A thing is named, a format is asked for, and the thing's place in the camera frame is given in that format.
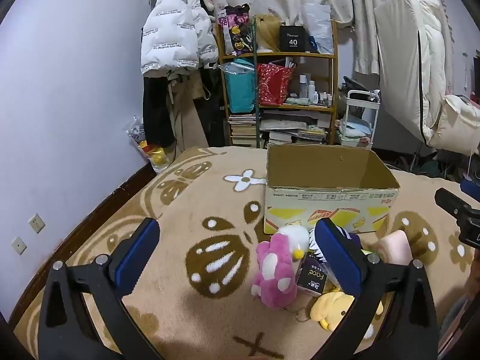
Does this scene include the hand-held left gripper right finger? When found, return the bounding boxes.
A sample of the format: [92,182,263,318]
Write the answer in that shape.
[314,217,438,360]

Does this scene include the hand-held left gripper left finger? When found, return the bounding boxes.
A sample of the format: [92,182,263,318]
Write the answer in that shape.
[37,217,163,360]

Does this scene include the white-haired plush doll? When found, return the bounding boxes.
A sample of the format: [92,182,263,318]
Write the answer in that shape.
[307,227,362,261]

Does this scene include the yellow plush toy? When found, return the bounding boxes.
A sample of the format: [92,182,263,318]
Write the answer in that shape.
[309,290,384,340]

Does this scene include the white fluffy plush toy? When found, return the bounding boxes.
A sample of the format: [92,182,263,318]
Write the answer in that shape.
[279,225,311,260]

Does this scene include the pink roll cake plush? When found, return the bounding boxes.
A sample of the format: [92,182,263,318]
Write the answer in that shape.
[377,230,413,267]

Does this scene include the pink plush toy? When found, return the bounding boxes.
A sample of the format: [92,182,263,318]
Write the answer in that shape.
[251,232,299,310]

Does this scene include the cardboard box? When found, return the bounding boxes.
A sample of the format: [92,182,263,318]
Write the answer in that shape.
[263,143,401,235]

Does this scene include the black tissue packet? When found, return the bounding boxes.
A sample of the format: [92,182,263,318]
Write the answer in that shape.
[295,251,338,295]

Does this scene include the cream bedding bundle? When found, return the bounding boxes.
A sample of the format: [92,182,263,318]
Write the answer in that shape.
[427,94,480,156]

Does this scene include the plastic bag with yellow toys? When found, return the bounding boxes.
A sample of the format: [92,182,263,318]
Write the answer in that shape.
[125,115,167,175]

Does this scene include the white trolley cart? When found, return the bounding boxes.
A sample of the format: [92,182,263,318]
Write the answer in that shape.
[337,89,381,149]

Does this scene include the pile of books and papers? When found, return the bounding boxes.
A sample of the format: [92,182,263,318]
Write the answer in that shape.
[259,109,332,145]

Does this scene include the black hanging pants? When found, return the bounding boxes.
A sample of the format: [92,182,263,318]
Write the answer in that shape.
[142,75,177,147]

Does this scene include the beige hanging coat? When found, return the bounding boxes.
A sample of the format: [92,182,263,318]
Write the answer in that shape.
[167,71,211,154]

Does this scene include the green metal pole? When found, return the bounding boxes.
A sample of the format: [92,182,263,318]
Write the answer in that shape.
[252,17,261,149]

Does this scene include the stack of books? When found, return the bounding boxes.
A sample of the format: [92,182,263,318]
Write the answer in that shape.
[228,113,257,147]

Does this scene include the dark hanging garment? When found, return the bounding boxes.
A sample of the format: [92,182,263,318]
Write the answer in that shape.
[202,67,229,147]

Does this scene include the group of small bottles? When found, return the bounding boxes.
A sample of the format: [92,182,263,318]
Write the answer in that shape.
[298,74,334,105]

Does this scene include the red patterned bag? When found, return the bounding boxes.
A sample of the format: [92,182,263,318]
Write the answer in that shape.
[257,62,295,106]

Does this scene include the teal bag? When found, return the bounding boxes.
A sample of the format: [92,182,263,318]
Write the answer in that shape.
[220,58,257,114]

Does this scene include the wooden shelf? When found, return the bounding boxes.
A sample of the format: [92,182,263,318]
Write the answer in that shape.
[217,17,338,149]

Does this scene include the white plastic bag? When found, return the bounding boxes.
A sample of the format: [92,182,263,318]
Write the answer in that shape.
[303,3,334,55]

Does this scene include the black box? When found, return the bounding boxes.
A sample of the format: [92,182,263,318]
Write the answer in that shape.
[279,25,309,52]

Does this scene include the white puffer jacket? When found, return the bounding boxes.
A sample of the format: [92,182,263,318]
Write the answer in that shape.
[140,0,219,77]

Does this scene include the blond wig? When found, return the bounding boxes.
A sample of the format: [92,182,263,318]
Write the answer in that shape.
[255,14,282,53]

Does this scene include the purple printed bag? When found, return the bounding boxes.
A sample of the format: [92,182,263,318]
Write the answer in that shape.
[218,4,251,55]

